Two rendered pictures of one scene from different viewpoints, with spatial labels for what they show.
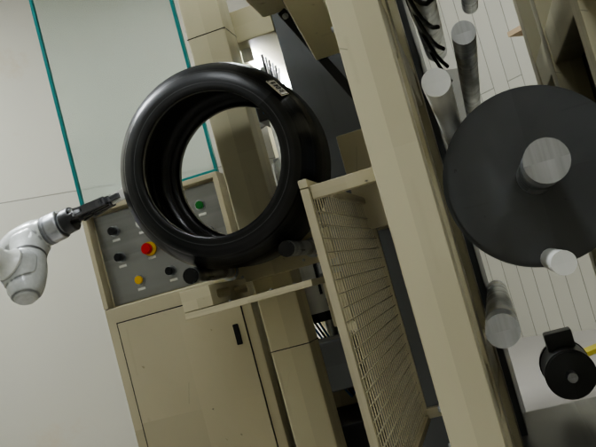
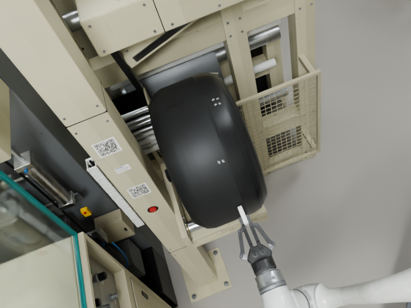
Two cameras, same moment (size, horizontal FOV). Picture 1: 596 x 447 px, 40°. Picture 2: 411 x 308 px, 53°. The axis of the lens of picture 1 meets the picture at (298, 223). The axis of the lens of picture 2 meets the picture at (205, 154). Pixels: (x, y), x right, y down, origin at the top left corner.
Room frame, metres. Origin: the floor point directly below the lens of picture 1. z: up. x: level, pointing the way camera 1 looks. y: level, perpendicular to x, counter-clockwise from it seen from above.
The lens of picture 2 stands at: (2.56, 1.09, 2.49)
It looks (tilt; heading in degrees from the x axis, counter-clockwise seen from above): 54 degrees down; 258
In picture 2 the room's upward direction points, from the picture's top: 22 degrees counter-clockwise
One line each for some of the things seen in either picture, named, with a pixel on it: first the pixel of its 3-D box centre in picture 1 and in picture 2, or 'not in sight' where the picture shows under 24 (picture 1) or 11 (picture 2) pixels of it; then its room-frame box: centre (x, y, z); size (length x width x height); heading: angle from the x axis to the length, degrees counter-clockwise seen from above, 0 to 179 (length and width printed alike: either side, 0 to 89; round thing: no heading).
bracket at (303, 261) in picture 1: (271, 259); (176, 202); (2.56, 0.11, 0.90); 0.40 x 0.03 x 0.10; 78
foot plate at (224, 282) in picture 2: not in sight; (205, 274); (2.64, 0.11, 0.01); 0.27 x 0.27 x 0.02; 78
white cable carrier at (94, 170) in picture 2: not in sight; (119, 195); (2.73, 0.12, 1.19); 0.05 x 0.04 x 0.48; 78
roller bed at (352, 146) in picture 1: (377, 179); (138, 125); (2.52, -0.27, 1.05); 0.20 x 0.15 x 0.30; 168
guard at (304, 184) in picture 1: (377, 324); (243, 145); (2.09, -0.13, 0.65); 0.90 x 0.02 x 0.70; 168
